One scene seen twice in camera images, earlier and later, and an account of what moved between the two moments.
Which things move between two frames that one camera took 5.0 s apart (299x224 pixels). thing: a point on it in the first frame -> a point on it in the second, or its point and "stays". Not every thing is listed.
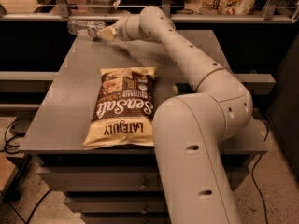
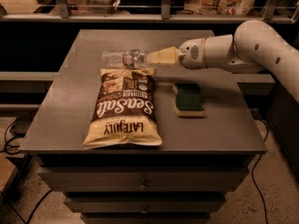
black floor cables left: x=7 y=145 stays
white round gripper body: x=121 y=31 -> x=191 y=53
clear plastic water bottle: x=85 y=27 -> x=130 y=59
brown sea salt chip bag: x=123 y=114 stays
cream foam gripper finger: x=107 y=33 -> x=164 y=56
